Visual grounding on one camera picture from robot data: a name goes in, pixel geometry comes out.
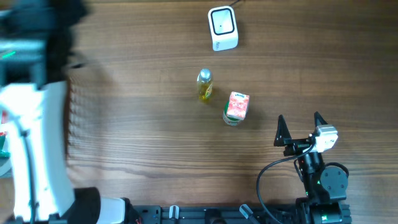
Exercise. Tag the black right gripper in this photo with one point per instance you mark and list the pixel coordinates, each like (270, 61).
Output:
(283, 137)

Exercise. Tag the pink tissue box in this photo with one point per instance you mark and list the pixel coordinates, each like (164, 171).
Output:
(237, 106)

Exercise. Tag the green lidded white jar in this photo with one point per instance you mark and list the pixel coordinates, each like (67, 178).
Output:
(229, 120)

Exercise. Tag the yellow drink bottle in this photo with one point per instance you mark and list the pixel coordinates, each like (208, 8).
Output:
(205, 84)

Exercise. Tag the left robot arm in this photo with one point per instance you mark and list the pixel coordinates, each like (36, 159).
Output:
(36, 43)

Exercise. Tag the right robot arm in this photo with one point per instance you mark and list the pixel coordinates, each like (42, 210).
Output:
(325, 183)

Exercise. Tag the white barcode scanner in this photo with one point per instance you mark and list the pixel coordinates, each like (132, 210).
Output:
(223, 28)

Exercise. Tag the black mounting rail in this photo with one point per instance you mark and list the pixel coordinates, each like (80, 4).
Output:
(154, 214)

